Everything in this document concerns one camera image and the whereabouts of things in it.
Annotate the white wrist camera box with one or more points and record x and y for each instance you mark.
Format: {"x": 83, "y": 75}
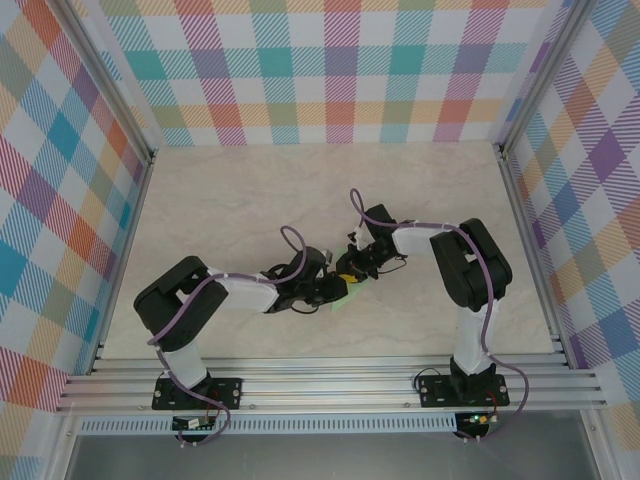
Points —
{"x": 329, "y": 255}
{"x": 357, "y": 236}

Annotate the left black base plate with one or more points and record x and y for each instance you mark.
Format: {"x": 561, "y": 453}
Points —
{"x": 225, "y": 386}

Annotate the aluminium frame post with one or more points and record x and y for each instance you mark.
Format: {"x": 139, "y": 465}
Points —
{"x": 541, "y": 75}
{"x": 105, "y": 75}

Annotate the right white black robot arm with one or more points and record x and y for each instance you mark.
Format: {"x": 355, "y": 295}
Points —
{"x": 475, "y": 270}

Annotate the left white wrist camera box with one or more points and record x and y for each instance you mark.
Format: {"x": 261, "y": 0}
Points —
{"x": 329, "y": 255}

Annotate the aluminium mounting rail beam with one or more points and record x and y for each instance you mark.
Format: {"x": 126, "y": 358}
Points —
{"x": 325, "y": 390}

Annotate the small black circuit board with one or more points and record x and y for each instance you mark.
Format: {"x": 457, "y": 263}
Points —
{"x": 192, "y": 425}

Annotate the circuit board with green light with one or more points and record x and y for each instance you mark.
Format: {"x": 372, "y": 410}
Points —
{"x": 480, "y": 419}

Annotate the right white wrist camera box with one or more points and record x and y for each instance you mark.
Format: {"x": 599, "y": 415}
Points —
{"x": 357, "y": 236}

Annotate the aluminium table side rail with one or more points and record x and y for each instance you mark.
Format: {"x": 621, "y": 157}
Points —
{"x": 128, "y": 240}
{"x": 528, "y": 240}

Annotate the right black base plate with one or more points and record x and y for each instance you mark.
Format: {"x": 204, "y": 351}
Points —
{"x": 430, "y": 382}

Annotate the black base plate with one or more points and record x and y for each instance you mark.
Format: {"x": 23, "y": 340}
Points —
{"x": 225, "y": 386}
{"x": 430, "y": 382}

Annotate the light green paper sheet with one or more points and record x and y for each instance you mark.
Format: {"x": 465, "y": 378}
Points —
{"x": 345, "y": 302}

